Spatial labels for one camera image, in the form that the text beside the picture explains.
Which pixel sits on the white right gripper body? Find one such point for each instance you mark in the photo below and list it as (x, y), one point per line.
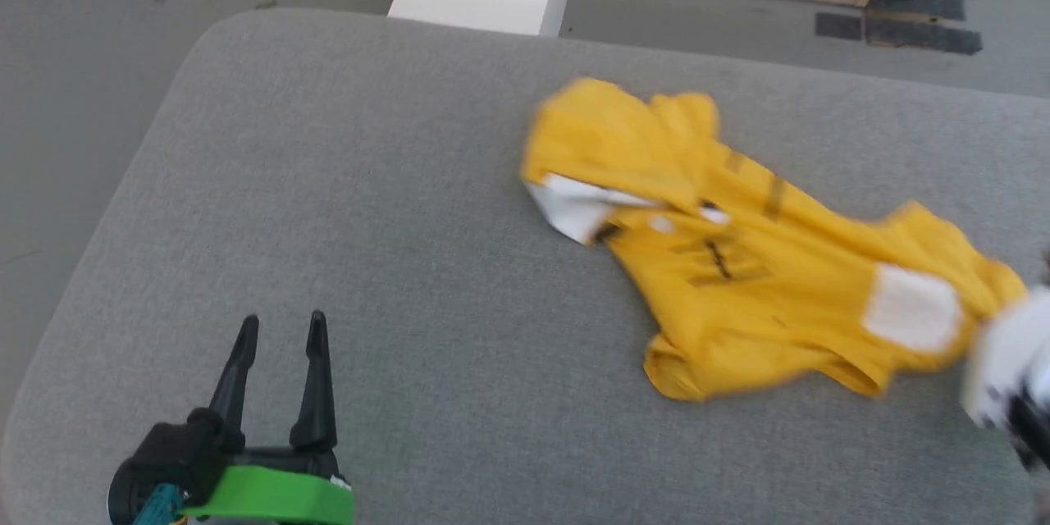
(1005, 361)

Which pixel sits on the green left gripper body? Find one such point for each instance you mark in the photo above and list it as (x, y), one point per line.
(271, 496)

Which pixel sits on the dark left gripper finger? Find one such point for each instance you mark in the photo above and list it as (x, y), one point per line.
(234, 377)
(316, 394)

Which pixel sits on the yellow cat-face T-shirt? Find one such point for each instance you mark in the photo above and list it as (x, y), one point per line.
(738, 262)

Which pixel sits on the grey fabric sofa cushion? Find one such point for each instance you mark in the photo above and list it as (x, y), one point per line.
(369, 262)

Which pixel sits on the large black floor mat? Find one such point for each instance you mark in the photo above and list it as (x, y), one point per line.
(923, 34)

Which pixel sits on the dark mat under partition foot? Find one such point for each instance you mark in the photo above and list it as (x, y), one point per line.
(943, 6)

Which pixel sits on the small black floor mat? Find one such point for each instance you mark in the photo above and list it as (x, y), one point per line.
(838, 26)

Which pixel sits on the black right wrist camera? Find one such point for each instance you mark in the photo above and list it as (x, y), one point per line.
(1034, 426)

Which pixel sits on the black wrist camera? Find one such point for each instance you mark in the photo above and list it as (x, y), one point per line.
(168, 451)
(1034, 426)

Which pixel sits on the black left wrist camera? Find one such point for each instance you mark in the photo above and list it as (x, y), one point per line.
(168, 451)

